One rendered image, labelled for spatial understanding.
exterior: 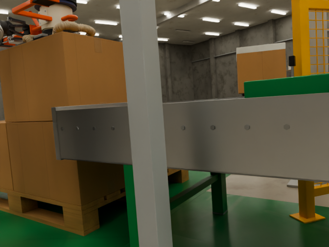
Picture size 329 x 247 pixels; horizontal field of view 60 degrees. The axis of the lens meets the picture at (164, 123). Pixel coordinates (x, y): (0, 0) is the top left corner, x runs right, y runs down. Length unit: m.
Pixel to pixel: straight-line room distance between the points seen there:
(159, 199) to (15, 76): 1.24
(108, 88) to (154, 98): 0.89
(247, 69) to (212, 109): 1.92
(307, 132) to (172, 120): 0.35
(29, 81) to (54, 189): 0.56
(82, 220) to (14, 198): 0.59
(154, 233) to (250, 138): 0.32
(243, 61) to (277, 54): 0.28
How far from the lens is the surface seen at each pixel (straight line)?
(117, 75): 1.60
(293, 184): 2.04
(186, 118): 0.79
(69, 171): 1.44
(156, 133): 0.66
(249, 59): 2.66
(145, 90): 0.64
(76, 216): 1.49
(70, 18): 1.66
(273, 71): 2.67
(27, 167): 1.74
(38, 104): 1.57
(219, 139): 0.75
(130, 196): 0.97
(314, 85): 0.79
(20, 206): 1.89
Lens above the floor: 0.60
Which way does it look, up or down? 4 degrees down
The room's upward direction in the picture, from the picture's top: 4 degrees counter-clockwise
